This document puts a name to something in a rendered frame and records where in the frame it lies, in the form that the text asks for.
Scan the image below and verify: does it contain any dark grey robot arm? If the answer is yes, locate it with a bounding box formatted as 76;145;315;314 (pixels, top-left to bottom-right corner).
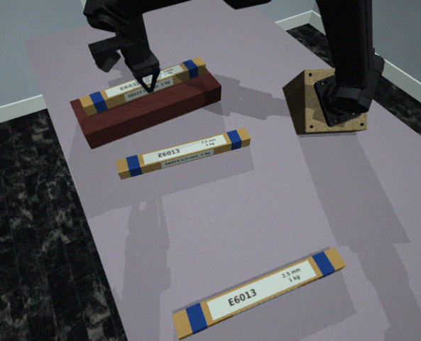
83;0;385;126

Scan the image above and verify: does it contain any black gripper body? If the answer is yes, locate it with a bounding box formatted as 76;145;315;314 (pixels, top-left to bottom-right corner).
126;34;160;77

